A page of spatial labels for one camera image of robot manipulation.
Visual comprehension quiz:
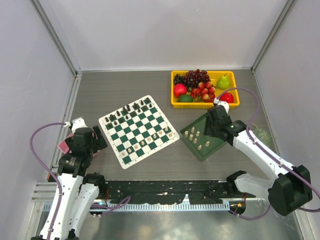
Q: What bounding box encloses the green lime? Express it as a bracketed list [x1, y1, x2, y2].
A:
[177, 94, 194, 103]

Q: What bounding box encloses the dark purple grape bunch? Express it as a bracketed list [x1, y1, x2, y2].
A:
[181, 69, 211, 88]

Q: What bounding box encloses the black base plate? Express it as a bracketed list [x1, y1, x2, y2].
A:
[77, 179, 257, 205]

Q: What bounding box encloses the red apple left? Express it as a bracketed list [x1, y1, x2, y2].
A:
[173, 83, 188, 98]

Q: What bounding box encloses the pink box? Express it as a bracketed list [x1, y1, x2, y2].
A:
[57, 133, 101, 157]

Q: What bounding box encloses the yellow plastic fruit tray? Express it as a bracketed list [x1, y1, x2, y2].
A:
[171, 69, 240, 109]

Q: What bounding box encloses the green pear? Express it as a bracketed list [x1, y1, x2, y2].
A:
[216, 74, 230, 90]

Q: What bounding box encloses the black grape bunch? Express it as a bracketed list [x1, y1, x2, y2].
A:
[173, 74, 185, 85]

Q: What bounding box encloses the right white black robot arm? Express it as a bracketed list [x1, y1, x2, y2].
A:
[203, 105, 313, 216]

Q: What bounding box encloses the white slotted cable duct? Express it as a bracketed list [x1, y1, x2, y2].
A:
[114, 201, 230, 212]

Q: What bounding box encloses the green netted melon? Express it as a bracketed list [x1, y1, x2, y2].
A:
[251, 123, 275, 148]

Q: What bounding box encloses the dark green piece tray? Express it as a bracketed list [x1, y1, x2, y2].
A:
[179, 113, 226, 162]

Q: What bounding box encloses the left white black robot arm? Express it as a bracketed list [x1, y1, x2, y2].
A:
[34, 125, 108, 240]

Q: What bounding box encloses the red cherry bunch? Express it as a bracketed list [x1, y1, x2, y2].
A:
[190, 81, 217, 103]

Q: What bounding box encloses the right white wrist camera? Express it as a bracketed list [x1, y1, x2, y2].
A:
[213, 97, 230, 114]

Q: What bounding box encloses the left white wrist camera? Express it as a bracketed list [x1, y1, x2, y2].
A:
[64, 117, 88, 134]

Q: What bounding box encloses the red apple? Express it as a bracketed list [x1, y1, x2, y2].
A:
[219, 92, 234, 104]
[173, 83, 188, 98]

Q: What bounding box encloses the red apple right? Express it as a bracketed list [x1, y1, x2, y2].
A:
[219, 92, 234, 104]

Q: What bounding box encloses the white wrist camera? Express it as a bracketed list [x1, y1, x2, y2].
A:
[213, 97, 230, 114]
[64, 117, 88, 134]

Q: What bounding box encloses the green white chess board mat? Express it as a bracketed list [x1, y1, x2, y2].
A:
[98, 95, 180, 170]

